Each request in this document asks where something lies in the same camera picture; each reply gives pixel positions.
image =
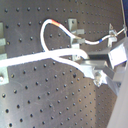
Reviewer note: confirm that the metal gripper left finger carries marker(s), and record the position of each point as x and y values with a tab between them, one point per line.
99	72

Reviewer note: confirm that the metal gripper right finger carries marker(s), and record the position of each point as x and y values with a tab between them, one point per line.
99	55

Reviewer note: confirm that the metal clip right top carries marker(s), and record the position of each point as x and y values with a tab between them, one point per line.
112	34

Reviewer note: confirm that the lower metal cable clip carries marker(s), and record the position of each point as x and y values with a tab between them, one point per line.
75	42

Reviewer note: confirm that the metal cable clip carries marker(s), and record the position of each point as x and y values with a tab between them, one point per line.
73	27
75	42

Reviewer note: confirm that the upper metal cable clip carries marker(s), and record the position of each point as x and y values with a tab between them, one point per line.
73	27

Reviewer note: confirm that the metal bracket left lower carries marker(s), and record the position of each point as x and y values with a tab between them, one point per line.
3	76

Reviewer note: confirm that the metal bracket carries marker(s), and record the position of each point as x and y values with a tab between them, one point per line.
3	76
3	54

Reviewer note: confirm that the metal bracket left upper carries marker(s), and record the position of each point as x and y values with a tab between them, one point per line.
3	54

